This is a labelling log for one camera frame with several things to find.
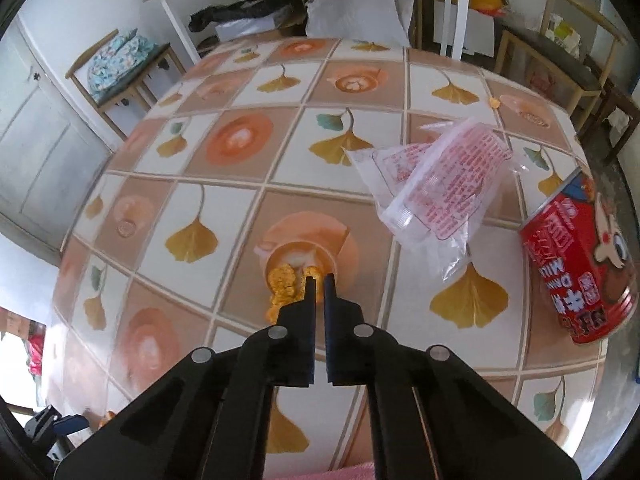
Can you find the translucent plastic bag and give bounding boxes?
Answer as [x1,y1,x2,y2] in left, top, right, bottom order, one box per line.
[525,55,571,106]

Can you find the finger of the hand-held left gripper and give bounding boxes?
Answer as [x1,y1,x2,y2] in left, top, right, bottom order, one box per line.
[50,414,88,436]

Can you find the orange peel scraps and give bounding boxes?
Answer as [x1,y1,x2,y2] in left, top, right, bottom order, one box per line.
[264,264,321,322]

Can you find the dark wooden stool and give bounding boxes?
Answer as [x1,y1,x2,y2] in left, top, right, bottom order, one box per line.
[582,55,640,166]

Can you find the floral cushion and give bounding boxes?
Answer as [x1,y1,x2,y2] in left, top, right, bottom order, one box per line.
[87,30,160,103]

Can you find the black cloth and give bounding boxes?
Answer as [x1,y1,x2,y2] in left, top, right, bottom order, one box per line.
[189,0,296,31]

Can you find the white pillow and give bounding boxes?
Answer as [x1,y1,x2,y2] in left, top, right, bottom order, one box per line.
[305,0,416,49]

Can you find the white packets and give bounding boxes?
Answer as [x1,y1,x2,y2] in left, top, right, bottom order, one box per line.
[547,12,584,59]

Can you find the clear red-printed plastic bag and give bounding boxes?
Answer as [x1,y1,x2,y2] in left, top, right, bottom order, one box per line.
[345,117,533,281]

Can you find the red cloth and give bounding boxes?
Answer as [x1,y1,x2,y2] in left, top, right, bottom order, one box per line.
[27,332,49,376]

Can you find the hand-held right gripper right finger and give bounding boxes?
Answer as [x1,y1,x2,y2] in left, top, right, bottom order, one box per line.
[322,274,583,480]

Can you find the wooden chair with black seat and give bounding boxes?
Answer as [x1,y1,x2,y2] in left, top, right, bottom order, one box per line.
[492,0,618,131]

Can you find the white desk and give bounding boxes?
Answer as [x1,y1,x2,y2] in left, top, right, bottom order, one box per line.
[142,0,473,63]

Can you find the red drink can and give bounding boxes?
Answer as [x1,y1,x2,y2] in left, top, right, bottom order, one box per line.
[518,167,640,346]

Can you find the white cabinet door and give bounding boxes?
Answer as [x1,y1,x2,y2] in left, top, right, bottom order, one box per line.
[0,15,115,266]

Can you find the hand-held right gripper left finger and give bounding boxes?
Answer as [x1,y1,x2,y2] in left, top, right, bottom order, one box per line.
[54,276,318,480]

